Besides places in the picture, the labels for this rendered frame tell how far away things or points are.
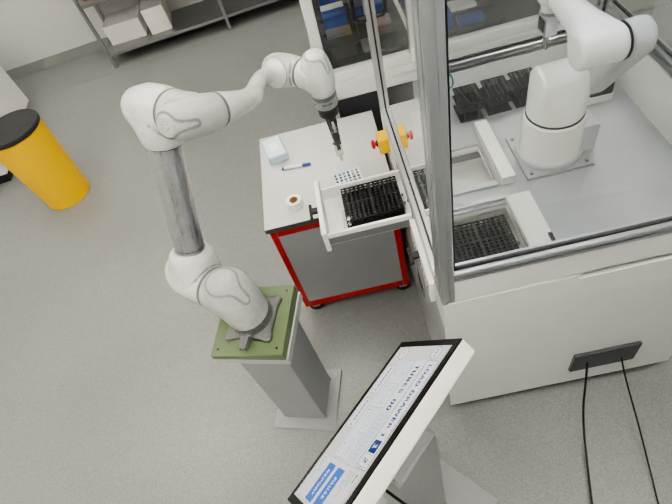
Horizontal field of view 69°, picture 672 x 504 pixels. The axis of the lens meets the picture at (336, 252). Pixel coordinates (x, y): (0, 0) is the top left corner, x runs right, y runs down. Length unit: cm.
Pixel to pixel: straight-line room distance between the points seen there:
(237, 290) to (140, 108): 60
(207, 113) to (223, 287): 54
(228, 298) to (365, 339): 114
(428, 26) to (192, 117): 71
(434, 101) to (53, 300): 307
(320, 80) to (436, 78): 85
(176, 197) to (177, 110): 34
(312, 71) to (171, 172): 58
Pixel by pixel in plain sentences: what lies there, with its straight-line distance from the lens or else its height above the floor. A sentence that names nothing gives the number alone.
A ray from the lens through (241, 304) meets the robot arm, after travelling 163.
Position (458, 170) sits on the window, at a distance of 114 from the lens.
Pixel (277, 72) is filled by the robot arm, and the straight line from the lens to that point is 182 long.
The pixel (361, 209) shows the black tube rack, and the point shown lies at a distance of 187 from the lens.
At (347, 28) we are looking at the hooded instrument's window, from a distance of 242.
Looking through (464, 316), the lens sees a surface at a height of 84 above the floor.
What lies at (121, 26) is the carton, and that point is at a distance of 562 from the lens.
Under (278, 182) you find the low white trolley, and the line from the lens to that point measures 230.
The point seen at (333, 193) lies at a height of 86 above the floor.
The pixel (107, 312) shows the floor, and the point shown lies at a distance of 334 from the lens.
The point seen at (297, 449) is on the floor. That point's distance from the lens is 246.
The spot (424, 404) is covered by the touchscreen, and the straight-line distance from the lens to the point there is 115.
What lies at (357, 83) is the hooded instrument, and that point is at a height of 87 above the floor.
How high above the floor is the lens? 227
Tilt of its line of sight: 51 degrees down
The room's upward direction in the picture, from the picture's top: 19 degrees counter-clockwise
